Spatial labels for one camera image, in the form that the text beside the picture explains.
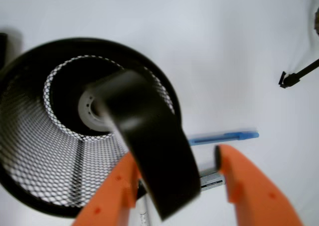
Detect large black tape roll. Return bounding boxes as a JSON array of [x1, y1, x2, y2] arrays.
[[87, 70, 200, 220]]

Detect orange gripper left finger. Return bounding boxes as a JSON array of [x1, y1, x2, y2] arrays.
[[73, 153, 141, 226]]

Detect blue cap marker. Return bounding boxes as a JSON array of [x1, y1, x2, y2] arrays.
[[200, 168, 226, 191]]

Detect black mesh pen holder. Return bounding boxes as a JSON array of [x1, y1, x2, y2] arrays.
[[0, 37, 181, 218]]

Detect light blue pen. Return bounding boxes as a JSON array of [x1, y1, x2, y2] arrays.
[[188, 131, 260, 146]]

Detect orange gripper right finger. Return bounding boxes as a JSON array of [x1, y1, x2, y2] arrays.
[[214, 145, 303, 226]]

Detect white tape roll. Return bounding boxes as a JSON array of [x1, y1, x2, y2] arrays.
[[77, 91, 110, 132]]

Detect silver black tip pen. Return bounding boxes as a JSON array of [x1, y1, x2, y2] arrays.
[[136, 180, 151, 226]]

